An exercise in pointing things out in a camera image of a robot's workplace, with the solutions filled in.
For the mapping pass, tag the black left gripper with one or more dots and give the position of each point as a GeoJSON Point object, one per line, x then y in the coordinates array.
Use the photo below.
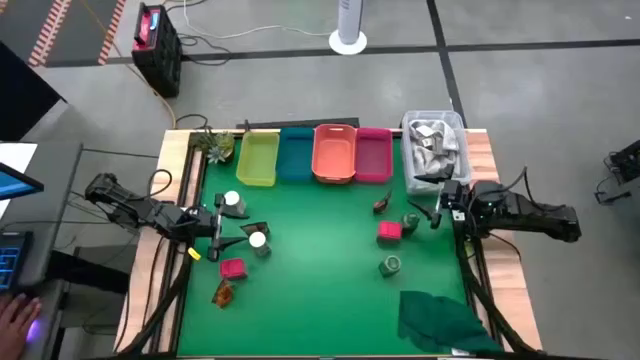
{"type": "Point", "coordinates": [205, 222]}

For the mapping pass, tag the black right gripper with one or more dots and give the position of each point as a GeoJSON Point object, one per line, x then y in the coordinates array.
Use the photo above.
{"type": "Point", "coordinates": [452, 200]}

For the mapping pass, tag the white-lid bagel seasoning jar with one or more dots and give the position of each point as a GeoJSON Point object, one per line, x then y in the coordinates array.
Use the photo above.
{"type": "Point", "coordinates": [258, 240]}
{"type": "Point", "coordinates": [232, 199]}

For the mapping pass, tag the pink cube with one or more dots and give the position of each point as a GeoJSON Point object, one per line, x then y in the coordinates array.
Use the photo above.
{"type": "Point", "coordinates": [233, 268]}
{"type": "Point", "coordinates": [389, 231]}

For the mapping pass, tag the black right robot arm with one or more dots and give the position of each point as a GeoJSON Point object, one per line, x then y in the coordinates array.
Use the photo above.
{"type": "Point", "coordinates": [530, 212]}

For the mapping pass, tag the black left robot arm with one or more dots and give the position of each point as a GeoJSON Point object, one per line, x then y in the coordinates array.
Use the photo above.
{"type": "Point", "coordinates": [150, 212]}

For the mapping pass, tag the clear plastic storage box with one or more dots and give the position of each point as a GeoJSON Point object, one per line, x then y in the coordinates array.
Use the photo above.
{"type": "Point", "coordinates": [406, 165]}

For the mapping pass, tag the grey cloth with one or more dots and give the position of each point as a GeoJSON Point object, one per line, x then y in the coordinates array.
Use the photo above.
{"type": "Point", "coordinates": [435, 155]}

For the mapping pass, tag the yellow tag on gripper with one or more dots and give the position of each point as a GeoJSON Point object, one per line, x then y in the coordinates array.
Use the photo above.
{"type": "Point", "coordinates": [194, 254]}

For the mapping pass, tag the orange spice packet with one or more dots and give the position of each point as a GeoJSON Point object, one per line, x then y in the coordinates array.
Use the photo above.
{"type": "Point", "coordinates": [223, 295]}

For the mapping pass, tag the pink plastic bin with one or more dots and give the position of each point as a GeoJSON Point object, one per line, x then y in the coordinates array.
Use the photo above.
{"type": "Point", "coordinates": [373, 157]}

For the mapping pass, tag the yellow-green plastic bin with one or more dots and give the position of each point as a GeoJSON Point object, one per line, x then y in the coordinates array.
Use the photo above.
{"type": "Point", "coordinates": [257, 160]}

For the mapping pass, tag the small succulent plant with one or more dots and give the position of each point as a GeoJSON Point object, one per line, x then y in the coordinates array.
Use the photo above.
{"type": "Point", "coordinates": [220, 147]}

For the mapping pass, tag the teal blue plastic bin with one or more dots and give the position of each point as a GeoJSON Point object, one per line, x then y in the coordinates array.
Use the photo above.
{"type": "Point", "coordinates": [295, 155]}

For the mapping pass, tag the orange plastic bin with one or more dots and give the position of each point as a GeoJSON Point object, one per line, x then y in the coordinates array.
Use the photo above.
{"type": "Point", "coordinates": [334, 155]}

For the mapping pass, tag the green table mat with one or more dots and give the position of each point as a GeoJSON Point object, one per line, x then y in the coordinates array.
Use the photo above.
{"type": "Point", "coordinates": [320, 300]}

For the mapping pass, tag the dark green cloth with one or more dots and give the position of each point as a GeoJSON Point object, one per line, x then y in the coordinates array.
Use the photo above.
{"type": "Point", "coordinates": [440, 320]}

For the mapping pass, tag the black flat bar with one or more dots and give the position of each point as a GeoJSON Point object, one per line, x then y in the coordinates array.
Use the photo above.
{"type": "Point", "coordinates": [300, 123]}

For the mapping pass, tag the black plastic crate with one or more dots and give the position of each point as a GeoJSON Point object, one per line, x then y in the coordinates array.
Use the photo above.
{"type": "Point", "coordinates": [162, 65]}

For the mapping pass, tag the grey desk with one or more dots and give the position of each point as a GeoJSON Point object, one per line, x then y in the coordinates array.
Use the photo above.
{"type": "Point", "coordinates": [55, 200]}

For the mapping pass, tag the white tower fan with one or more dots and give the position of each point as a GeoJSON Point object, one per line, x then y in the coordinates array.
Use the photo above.
{"type": "Point", "coordinates": [348, 30]}

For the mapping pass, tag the computer screen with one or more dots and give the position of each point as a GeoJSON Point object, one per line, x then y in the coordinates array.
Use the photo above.
{"type": "Point", "coordinates": [15, 182]}

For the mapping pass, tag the backlit keyboard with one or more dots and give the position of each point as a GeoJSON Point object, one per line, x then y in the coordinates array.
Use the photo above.
{"type": "Point", "coordinates": [11, 260]}

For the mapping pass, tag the white paper sheet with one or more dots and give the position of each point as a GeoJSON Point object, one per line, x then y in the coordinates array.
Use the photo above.
{"type": "Point", "coordinates": [17, 155]}

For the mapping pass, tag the person's hand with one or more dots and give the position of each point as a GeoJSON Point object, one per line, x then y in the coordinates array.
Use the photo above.
{"type": "Point", "coordinates": [15, 325]}

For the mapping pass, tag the black panel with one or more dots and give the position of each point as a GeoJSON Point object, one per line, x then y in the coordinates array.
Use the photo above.
{"type": "Point", "coordinates": [25, 95]}

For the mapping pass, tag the dark floor mat orange stripes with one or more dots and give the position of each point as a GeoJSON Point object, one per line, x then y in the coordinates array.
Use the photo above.
{"type": "Point", "coordinates": [75, 30]}

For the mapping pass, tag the black aluminium frame rail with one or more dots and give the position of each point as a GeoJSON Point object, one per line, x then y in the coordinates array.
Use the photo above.
{"type": "Point", "coordinates": [175, 320]}
{"type": "Point", "coordinates": [492, 315]}

